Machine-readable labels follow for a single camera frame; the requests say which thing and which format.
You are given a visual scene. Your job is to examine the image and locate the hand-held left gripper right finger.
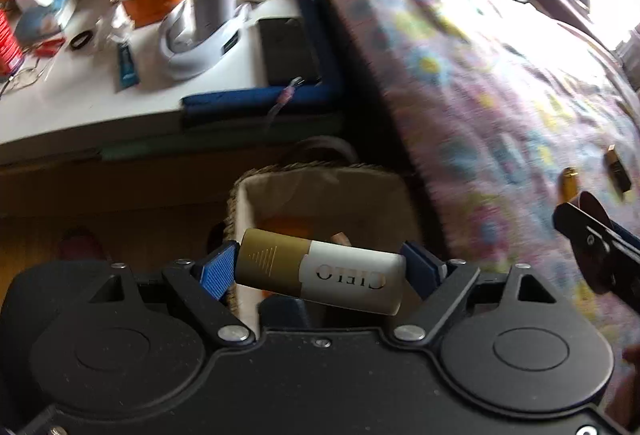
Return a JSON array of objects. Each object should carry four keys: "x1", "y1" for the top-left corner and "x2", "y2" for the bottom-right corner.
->
[{"x1": 392, "y1": 241, "x2": 557, "y2": 343}]

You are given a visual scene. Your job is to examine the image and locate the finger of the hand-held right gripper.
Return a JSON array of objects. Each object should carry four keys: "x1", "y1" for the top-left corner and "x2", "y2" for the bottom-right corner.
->
[{"x1": 552, "y1": 192, "x2": 620, "y2": 296}]

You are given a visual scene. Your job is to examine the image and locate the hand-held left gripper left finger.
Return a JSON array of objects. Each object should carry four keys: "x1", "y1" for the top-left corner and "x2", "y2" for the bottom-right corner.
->
[{"x1": 87, "y1": 241, "x2": 253, "y2": 347}]

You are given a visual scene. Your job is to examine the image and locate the gold and white tube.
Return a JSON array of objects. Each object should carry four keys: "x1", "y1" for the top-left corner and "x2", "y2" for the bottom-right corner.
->
[{"x1": 234, "y1": 227, "x2": 406, "y2": 316}]

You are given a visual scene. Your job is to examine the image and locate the woven basket with cloth lining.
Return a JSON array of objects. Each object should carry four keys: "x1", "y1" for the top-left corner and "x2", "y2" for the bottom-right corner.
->
[{"x1": 222, "y1": 138, "x2": 427, "y2": 332}]

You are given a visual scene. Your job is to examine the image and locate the small gold cylinder cap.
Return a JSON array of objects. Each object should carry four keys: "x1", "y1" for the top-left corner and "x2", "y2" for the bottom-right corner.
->
[{"x1": 559, "y1": 168, "x2": 581, "y2": 203}]

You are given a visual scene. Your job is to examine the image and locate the pastel printed blanket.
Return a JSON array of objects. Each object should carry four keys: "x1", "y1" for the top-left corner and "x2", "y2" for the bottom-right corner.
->
[{"x1": 305, "y1": 0, "x2": 640, "y2": 396}]

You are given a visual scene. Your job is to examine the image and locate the blue cushion pad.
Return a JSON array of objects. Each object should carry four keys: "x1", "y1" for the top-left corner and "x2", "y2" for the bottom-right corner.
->
[{"x1": 181, "y1": 0, "x2": 347, "y2": 117}]

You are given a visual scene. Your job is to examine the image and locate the white curved stand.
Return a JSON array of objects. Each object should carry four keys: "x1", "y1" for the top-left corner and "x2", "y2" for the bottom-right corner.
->
[{"x1": 157, "y1": 0, "x2": 252, "y2": 80}]

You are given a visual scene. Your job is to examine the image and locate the teal tube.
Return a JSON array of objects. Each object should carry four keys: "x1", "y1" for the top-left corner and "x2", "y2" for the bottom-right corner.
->
[{"x1": 115, "y1": 40, "x2": 140, "y2": 92}]

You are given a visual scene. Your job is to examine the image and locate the black smartphone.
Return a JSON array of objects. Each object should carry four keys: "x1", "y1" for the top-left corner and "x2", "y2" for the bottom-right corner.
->
[{"x1": 257, "y1": 16, "x2": 322, "y2": 87}]

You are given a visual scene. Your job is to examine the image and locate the eyeglasses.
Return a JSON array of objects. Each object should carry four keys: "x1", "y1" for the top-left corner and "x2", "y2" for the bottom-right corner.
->
[{"x1": 0, "y1": 64, "x2": 52, "y2": 97}]

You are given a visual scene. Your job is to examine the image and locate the red can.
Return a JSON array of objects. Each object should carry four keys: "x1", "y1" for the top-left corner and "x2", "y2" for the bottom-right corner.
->
[{"x1": 0, "y1": 8, "x2": 26, "y2": 77}]

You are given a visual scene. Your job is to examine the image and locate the white and blue tissue pack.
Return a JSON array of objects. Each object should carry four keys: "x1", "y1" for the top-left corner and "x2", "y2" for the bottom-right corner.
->
[{"x1": 14, "y1": 0, "x2": 77, "y2": 42}]

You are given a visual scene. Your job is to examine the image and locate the pink phone strap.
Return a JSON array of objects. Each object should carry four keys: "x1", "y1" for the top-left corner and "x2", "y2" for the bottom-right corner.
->
[{"x1": 262, "y1": 76, "x2": 307, "y2": 132}]

